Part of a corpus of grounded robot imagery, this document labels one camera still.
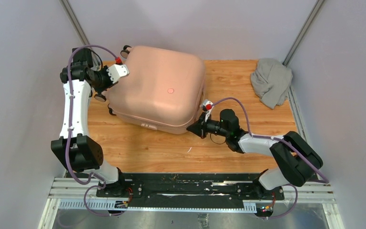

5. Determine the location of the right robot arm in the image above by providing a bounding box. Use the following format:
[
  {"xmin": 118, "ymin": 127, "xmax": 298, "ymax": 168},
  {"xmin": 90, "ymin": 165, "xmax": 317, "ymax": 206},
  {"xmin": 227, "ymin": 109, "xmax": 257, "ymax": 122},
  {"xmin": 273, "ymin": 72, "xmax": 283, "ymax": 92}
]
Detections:
[{"xmin": 186, "ymin": 109, "xmax": 323, "ymax": 199}]

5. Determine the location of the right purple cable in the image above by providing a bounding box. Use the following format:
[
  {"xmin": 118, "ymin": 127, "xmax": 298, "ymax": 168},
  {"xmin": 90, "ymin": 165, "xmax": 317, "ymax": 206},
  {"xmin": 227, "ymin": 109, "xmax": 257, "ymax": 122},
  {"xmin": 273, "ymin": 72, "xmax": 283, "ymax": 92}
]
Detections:
[{"xmin": 211, "ymin": 97, "xmax": 329, "ymax": 220}]

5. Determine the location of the aluminium frame rail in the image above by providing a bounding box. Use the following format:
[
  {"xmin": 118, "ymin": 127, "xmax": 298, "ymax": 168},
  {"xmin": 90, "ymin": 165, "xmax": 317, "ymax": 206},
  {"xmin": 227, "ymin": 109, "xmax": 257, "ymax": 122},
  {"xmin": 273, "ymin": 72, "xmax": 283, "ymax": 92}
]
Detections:
[{"xmin": 39, "ymin": 173, "xmax": 345, "ymax": 229}]

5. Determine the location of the pink suitcase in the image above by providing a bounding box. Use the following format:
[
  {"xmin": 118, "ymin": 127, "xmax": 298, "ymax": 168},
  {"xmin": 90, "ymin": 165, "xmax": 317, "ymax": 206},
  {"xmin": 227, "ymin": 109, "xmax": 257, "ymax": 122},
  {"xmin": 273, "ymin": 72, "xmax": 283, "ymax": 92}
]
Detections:
[{"xmin": 104, "ymin": 45, "xmax": 206, "ymax": 135}]

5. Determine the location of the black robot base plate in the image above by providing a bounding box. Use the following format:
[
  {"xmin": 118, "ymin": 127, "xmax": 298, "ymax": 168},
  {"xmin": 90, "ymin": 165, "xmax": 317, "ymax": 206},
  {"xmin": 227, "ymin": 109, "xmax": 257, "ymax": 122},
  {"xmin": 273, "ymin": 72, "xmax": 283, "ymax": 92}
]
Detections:
[{"xmin": 66, "ymin": 172, "xmax": 285, "ymax": 210}]

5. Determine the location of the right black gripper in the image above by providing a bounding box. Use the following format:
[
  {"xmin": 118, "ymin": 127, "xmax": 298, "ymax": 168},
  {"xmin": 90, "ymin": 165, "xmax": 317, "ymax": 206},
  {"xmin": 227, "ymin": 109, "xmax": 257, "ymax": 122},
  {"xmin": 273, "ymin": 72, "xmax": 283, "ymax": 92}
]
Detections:
[{"xmin": 187, "ymin": 113, "xmax": 229, "ymax": 139}]

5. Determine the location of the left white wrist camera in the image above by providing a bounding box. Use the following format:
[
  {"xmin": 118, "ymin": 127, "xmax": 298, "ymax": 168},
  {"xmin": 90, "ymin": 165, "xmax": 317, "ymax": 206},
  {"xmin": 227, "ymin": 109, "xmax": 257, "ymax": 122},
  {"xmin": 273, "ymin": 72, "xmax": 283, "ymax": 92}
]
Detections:
[{"xmin": 106, "ymin": 64, "xmax": 130, "ymax": 83}]

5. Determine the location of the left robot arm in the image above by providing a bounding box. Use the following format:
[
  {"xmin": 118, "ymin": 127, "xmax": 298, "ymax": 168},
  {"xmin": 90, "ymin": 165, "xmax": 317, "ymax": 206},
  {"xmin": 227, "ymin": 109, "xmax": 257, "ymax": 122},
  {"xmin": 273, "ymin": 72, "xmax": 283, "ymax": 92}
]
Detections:
[{"xmin": 51, "ymin": 44, "xmax": 130, "ymax": 197}]

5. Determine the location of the grey crumpled cloth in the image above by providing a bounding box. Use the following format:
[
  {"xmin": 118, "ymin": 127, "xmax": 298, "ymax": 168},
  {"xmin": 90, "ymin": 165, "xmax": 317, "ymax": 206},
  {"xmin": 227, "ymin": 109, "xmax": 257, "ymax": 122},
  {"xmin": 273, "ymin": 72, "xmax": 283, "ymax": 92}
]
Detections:
[{"xmin": 250, "ymin": 58, "xmax": 293, "ymax": 109}]

